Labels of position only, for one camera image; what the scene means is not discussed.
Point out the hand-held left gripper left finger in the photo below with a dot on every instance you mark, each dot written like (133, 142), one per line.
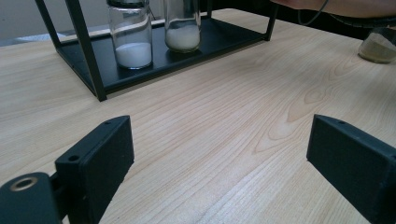
(99, 161)

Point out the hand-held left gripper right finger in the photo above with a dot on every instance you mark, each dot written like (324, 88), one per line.
(358, 161)

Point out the silver-lid jar of white powder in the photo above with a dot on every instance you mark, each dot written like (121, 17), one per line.
(134, 56)

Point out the grey-lid jar of white powder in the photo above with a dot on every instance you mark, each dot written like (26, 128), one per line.
(182, 39)

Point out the black two-tier metal rack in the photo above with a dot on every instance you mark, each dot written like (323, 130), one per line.
(224, 34)

